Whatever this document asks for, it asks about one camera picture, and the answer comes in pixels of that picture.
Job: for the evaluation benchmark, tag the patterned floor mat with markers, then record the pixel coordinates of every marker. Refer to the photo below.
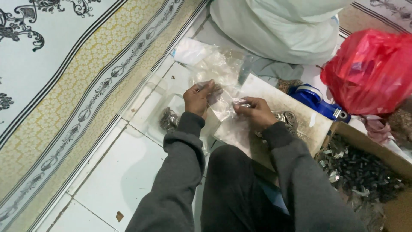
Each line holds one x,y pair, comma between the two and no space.
64,90

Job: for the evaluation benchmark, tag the red plastic bag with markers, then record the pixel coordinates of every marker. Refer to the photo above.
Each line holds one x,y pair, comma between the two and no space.
370,71

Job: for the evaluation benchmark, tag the clear bag of metal parts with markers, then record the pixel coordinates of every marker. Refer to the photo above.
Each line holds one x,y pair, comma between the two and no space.
169,119

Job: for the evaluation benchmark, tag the person's left hand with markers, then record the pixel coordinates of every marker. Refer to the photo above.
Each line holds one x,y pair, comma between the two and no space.
196,100

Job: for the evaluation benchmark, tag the grey cloth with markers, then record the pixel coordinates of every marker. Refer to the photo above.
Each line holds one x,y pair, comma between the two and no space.
273,69

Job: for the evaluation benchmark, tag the person's right hand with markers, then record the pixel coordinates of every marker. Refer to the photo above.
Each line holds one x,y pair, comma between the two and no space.
257,111

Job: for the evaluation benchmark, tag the small clear plastic bag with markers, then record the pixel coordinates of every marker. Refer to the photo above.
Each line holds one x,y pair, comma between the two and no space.
222,104

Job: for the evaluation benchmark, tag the wooden work board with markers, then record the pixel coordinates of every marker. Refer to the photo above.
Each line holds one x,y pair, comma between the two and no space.
283,112

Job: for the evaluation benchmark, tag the pile of metal washers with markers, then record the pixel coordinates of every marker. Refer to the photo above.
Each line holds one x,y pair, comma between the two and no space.
286,121

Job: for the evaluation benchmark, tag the person's black trouser leg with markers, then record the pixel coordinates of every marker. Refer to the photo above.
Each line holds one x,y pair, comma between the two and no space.
231,190

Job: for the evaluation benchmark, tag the blue tape dispenser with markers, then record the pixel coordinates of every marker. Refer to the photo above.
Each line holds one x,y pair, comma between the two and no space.
317,101

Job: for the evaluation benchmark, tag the large white sack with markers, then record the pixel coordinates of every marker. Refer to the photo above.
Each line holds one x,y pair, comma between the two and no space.
280,29

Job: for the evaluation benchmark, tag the pile of clear plastic bags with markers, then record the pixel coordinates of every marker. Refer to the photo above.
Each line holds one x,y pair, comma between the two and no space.
214,63

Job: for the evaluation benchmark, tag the pink plastic bag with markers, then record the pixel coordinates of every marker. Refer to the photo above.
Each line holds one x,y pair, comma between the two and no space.
376,129

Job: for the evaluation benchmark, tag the cardboard box of metal parts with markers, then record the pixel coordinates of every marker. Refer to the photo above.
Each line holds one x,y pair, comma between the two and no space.
367,174

